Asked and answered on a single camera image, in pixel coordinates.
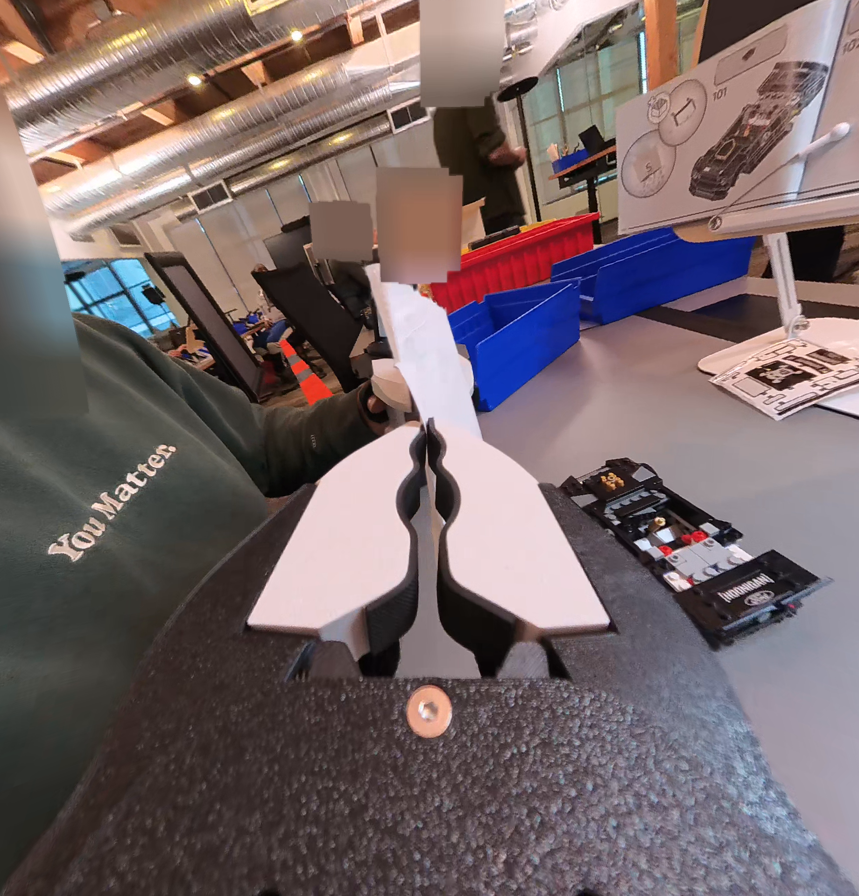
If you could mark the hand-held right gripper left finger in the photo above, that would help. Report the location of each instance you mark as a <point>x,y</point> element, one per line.
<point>339,553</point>

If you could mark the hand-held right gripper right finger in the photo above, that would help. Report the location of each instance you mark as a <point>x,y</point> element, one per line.
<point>528,553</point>

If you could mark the printed white paper bag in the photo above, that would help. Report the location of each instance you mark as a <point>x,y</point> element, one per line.
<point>430,357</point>

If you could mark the lego car model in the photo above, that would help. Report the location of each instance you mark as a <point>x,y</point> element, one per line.
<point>682,553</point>

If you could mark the lego instruction booklet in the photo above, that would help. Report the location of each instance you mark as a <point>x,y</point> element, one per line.
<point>738,126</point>

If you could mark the lego sticker sheet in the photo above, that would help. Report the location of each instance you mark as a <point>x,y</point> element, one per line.
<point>794,378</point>

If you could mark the orange traffic cone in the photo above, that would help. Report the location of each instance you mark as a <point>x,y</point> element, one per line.
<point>304,375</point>

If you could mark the black monitor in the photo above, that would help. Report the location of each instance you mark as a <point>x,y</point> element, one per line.
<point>318,322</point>
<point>206,322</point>

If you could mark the red plastic bin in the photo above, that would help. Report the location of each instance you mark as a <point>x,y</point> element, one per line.
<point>521,259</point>

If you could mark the person's green garment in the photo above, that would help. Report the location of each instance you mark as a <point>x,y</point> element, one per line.
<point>94,588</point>

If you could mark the wooden standing desk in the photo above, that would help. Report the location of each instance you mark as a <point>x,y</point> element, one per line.
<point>587,168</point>

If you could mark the white stand rod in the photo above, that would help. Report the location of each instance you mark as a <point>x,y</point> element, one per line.
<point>787,287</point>

